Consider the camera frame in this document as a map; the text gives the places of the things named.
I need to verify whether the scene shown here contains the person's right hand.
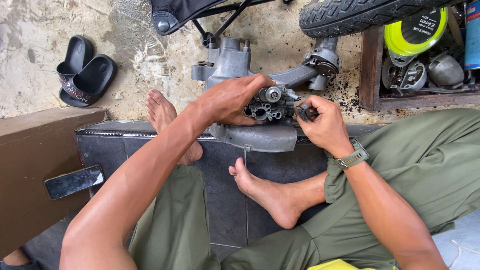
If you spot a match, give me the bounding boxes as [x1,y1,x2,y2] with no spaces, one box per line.
[295,95,355,158]

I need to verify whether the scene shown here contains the person's left foot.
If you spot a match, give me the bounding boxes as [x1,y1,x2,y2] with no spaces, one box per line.
[145,88,204,166]

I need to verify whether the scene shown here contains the white cable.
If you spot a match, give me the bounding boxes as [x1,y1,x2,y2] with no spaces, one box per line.
[447,239,480,270]

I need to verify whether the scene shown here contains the grey metal engine casing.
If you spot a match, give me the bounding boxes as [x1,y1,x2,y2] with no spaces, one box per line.
[191,36,342,153]

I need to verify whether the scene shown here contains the round grey metal part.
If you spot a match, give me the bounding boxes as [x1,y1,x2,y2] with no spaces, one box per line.
[428,52,466,89]

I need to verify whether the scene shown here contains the person's right foot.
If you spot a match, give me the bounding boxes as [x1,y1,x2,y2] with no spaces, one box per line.
[228,157,329,230]

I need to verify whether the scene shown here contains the small black tool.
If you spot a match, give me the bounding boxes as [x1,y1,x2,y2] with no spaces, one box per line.
[295,104,320,123]

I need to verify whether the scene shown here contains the yellow cloth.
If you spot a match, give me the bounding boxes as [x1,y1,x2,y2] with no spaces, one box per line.
[307,259,399,270]

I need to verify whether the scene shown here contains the wooden crate of parts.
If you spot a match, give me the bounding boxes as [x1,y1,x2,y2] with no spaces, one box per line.
[359,0,480,112]

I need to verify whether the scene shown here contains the yellow trimmer line spool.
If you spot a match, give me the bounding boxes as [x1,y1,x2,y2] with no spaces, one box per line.
[384,7,449,68]

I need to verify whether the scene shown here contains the brown wooden bench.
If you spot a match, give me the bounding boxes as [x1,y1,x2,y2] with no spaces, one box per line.
[0,107,106,260]

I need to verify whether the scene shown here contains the grey metal carburetor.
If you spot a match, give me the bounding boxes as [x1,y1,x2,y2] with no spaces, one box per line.
[244,85,302,123]

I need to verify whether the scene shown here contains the grey metal engine cover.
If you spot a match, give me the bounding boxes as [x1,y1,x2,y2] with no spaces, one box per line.
[382,56,428,97]

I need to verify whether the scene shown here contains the black smartphone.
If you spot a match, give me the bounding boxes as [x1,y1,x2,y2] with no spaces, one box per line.
[44,164,106,200]

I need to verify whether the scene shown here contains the green trousers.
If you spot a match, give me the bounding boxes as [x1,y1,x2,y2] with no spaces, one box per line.
[127,107,480,270]

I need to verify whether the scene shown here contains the person's left hand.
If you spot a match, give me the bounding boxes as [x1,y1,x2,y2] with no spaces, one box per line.
[194,74,277,130]

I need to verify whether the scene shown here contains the black slipper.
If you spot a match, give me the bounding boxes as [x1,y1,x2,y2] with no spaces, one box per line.
[56,35,94,86]
[58,53,118,109]

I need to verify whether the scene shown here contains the black folding chair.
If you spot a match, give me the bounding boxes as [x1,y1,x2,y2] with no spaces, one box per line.
[148,0,295,49]

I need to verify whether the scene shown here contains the person's foot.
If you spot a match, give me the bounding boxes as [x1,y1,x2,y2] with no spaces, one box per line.
[228,157,329,230]
[145,88,204,166]

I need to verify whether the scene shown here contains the metal drain grate strip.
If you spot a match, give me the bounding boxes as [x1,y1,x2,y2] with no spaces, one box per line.
[76,128,313,145]

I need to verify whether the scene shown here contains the green wristwatch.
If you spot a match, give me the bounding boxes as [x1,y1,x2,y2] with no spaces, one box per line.
[333,138,370,170]

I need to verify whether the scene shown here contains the blue can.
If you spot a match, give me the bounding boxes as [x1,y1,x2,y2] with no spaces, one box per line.
[464,0,480,71]

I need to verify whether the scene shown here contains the black rubber tyre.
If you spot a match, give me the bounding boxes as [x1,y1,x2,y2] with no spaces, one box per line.
[298,0,467,39]

